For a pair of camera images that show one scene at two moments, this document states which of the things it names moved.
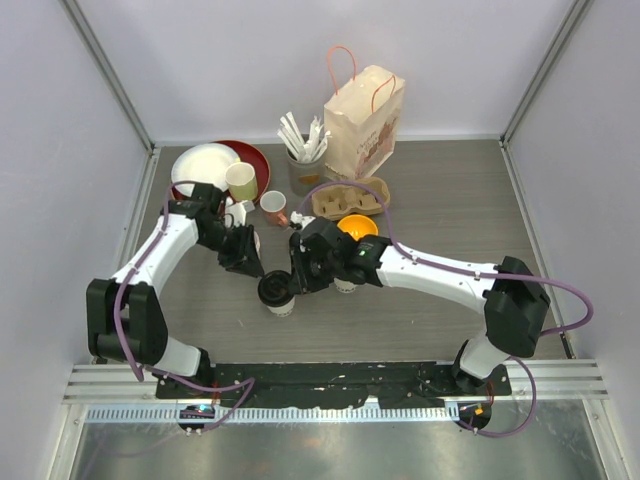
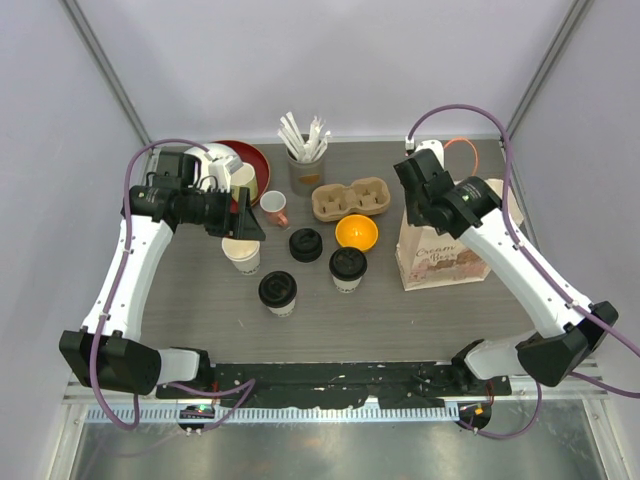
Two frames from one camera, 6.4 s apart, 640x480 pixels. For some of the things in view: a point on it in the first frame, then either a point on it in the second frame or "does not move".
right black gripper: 302,282 -> 413,218
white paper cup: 284,310 does not move
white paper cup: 344,286 does not move
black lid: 275,288 does not move
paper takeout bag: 362,121 -> 426,258
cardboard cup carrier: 363,196 does not move
